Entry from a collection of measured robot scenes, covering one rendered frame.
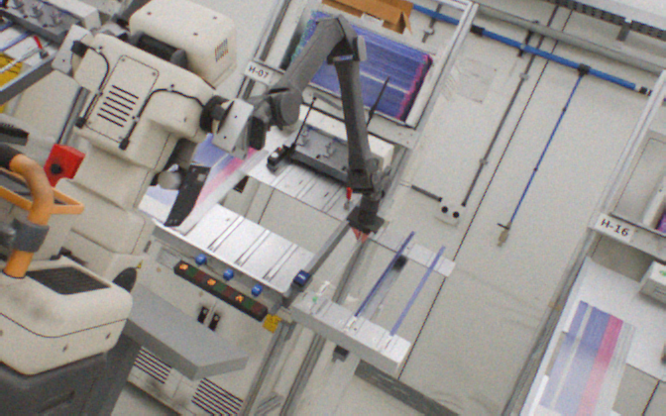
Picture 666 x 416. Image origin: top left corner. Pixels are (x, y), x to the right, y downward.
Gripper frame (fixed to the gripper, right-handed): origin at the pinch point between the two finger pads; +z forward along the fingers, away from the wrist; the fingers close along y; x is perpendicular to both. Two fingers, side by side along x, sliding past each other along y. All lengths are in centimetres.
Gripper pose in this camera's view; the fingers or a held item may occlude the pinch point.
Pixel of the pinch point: (361, 239)
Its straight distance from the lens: 212.8
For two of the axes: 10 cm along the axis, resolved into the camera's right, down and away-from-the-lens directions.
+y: -8.7, -4.1, 2.6
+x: -4.7, 5.5, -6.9
